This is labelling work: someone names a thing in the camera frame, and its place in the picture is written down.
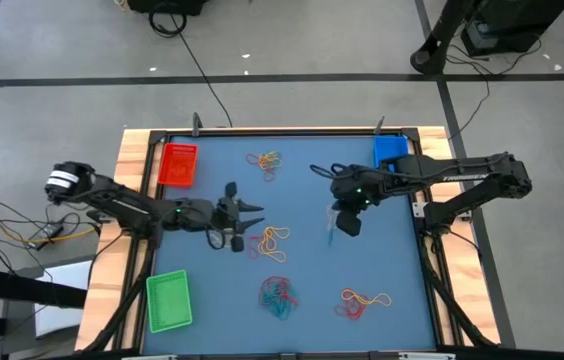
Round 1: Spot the blue plastic basket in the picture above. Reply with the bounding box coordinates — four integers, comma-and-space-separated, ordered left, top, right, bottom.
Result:
373, 135, 410, 171

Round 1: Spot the black stand pole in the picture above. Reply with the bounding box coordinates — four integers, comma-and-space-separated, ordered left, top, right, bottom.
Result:
410, 0, 478, 76

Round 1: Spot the rubber bands top pile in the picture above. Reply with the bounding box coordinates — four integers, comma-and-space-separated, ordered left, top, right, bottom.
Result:
257, 151, 283, 171

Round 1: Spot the black equipment case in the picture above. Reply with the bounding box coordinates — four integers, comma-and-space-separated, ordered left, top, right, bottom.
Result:
461, 0, 564, 57

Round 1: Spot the yellow floor cable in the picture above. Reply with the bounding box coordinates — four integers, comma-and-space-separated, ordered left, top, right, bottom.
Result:
0, 214, 98, 247

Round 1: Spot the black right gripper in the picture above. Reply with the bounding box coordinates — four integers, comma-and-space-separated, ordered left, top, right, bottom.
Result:
330, 177, 381, 237

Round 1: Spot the black aluminium table frame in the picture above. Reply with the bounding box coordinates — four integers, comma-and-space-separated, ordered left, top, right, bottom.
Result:
81, 113, 501, 360

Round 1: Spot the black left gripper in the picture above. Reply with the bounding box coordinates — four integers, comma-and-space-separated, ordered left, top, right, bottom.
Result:
211, 180, 266, 253

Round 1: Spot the teal rubber band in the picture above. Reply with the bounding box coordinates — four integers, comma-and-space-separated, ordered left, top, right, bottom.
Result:
325, 207, 338, 247
267, 288, 293, 317
274, 284, 298, 307
261, 282, 288, 314
264, 284, 286, 316
269, 299, 293, 321
276, 287, 299, 311

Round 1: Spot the black power adapter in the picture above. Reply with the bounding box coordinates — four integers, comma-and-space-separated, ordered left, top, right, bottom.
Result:
36, 223, 65, 240

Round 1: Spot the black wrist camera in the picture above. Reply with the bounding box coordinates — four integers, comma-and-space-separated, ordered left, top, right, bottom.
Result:
215, 195, 237, 226
330, 162, 361, 184

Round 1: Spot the long black floor cable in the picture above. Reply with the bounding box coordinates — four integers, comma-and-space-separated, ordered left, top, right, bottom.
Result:
148, 7, 234, 129

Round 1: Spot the white sheet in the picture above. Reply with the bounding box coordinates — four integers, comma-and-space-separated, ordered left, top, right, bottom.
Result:
34, 259, 88, 337

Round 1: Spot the black furniture base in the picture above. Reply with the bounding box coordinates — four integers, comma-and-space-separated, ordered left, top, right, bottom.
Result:
0, 267, 88, 360

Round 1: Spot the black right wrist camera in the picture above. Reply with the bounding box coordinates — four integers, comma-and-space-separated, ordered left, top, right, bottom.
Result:
330, 162, 361, 184

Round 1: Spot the green plastic basket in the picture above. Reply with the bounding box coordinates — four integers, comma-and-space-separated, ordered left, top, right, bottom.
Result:
145, 269, 194, 334

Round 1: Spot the blue-grey table mat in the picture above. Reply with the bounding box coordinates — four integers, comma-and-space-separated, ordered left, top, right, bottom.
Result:
142, 134, 437, 351

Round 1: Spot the red plastic basket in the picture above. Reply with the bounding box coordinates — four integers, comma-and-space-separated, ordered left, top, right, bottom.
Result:
156, 142, 199, 189

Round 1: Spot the black camera cable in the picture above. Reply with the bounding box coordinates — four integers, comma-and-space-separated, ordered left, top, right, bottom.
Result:
310, 163, 336, 180
205, 227, 227, 251

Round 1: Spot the thin black floor cable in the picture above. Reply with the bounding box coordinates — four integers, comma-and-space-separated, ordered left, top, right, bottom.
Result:
444, 42, 543, 141

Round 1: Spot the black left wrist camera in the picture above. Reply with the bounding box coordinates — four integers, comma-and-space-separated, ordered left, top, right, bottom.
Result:
215, 195, 237, 226

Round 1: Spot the black right camera cable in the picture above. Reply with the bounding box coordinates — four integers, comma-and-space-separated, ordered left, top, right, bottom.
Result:
310, 163, 336, 180

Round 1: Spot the black left camera cable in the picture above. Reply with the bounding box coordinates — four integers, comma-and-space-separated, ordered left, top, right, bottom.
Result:
205, 227, 227, 251

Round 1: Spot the black floor box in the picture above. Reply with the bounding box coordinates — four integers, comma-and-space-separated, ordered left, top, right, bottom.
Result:
126, 0, 208, 16

